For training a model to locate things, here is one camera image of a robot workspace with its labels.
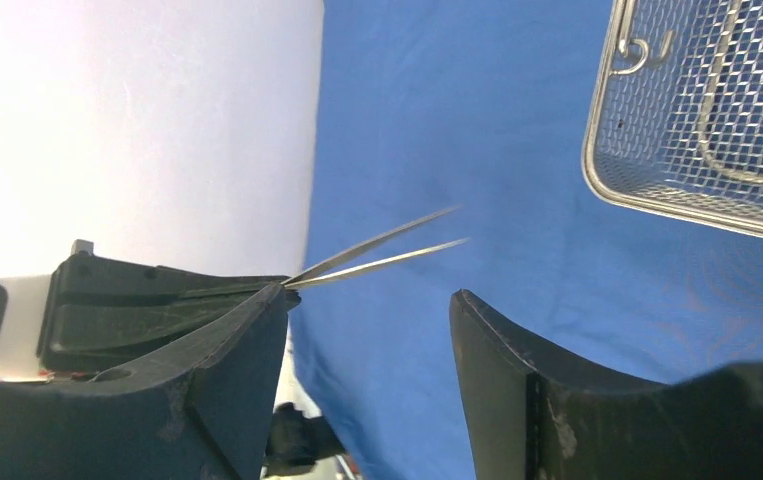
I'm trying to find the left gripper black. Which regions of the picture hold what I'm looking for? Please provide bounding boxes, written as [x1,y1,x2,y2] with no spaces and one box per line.
[0,253,301,373]

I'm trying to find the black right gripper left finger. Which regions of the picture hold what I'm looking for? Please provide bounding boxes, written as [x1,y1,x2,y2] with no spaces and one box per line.
[0,284,288,479]

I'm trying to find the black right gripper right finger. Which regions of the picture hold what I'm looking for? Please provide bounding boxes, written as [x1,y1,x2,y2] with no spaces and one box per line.
[449,290,763,480]

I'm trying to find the steel forceps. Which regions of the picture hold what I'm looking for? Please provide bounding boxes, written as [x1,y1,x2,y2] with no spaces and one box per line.
[281,205,472,291]

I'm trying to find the blue surgical wrap cloth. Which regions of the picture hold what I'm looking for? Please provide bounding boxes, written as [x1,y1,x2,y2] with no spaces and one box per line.
[292,1,763,479]

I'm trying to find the wire mesh steel tray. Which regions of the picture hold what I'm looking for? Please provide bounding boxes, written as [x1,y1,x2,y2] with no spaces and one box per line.
[582,1,763,238]

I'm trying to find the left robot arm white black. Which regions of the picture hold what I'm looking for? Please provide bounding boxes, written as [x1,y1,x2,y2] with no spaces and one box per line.
[0,242,343,479]

